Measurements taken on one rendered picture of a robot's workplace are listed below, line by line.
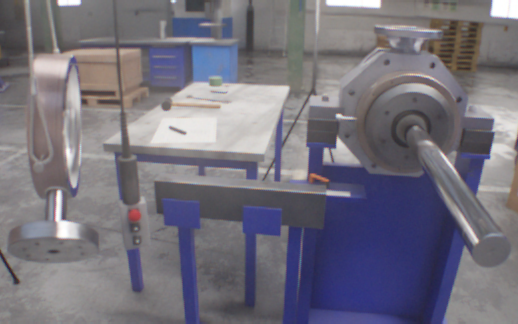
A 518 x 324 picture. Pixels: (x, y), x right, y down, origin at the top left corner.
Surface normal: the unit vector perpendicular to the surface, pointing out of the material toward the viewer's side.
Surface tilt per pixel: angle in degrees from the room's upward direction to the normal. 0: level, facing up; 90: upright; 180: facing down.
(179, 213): 90
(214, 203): 90
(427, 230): 90
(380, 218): 90
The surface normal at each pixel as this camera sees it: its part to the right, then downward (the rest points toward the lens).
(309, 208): -0.14, 0.36
